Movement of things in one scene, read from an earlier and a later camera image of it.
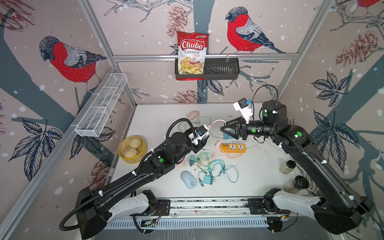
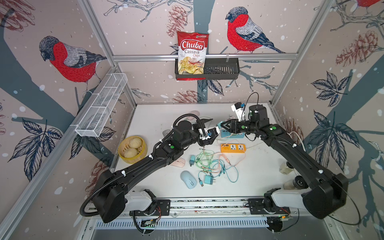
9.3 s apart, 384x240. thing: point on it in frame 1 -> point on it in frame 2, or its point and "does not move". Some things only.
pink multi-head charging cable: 213,158 -> 221,140
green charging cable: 204,159 does not move
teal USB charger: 209,180 does not move
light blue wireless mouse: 186,177 does not move
